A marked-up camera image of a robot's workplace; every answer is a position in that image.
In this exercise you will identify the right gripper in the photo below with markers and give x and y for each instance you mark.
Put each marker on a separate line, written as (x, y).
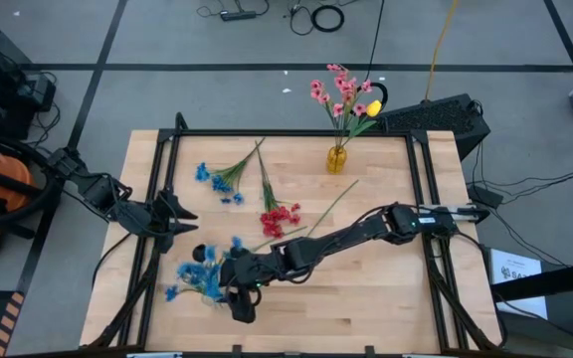
(259, 271)

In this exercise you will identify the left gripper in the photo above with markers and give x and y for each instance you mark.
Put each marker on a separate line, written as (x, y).
(142, 219)

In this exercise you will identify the large blue flower bunch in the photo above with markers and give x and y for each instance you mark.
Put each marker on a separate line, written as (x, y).
(199, 273)

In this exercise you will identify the red artificial flower bunch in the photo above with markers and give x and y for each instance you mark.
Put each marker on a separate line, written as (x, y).
(276, 219)

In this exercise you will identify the pink artificial flower bunch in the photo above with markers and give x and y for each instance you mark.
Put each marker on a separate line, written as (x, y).
(342, 82)

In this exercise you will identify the yellow artificial tulip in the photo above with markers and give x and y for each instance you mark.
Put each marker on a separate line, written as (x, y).
(373, 108)

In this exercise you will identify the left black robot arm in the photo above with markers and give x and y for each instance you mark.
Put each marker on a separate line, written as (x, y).
(100, 191)

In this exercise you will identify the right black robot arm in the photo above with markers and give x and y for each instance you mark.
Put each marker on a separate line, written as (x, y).
(346, 233)

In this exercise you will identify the yellow glass vase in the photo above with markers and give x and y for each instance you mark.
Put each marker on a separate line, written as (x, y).
(336, 161)

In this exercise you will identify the small blue flower bunch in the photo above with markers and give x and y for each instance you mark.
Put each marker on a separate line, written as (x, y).
(221, 185)

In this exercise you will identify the orange vacuum cleaner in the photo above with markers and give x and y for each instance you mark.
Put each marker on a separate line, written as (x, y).
(13, 196)

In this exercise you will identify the black power strip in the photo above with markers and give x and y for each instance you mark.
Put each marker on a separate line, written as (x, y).
(237, 15)

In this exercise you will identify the black mesh computer case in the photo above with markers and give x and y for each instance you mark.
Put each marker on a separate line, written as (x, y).
(431, 117)

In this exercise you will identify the black power brick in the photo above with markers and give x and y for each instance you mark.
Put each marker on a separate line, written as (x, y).
(485, 196)

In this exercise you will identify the white printed box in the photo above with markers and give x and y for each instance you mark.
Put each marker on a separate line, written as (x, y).
(515, 278)

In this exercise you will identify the black metal beam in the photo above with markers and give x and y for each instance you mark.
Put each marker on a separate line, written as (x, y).
(555, 281)

